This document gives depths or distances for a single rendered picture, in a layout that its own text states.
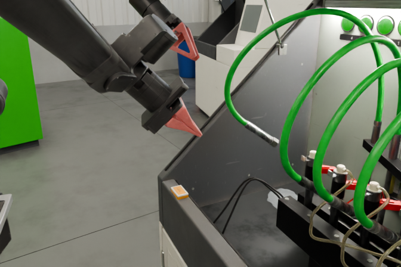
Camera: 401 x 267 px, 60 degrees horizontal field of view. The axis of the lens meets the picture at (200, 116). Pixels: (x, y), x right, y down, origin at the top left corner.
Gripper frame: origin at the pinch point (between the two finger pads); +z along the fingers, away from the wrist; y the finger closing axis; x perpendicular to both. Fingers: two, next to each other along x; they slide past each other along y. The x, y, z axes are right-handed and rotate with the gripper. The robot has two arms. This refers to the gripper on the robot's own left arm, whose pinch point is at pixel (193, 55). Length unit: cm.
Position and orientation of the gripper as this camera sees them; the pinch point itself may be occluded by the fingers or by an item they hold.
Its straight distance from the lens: 82.3
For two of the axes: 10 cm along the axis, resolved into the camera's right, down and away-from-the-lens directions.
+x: -7.3, 6.6, 1.7
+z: 6.7, 7.4, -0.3
